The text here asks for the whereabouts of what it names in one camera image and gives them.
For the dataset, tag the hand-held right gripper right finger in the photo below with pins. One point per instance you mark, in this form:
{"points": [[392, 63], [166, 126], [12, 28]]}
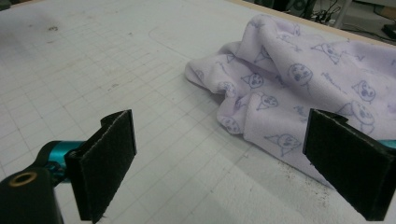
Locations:
{"points": [[351, 168]]}

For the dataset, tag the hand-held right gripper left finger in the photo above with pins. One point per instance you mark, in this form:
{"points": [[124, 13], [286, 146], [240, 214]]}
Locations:
{"points": [[99, 168]]}

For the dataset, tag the lilac cat print towel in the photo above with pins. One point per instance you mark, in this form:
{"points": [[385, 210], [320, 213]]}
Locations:
{"points": [[280, 77]]}

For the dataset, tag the black computer tower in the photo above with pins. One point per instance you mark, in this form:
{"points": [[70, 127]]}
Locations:
{"points": [[295, 5]]}

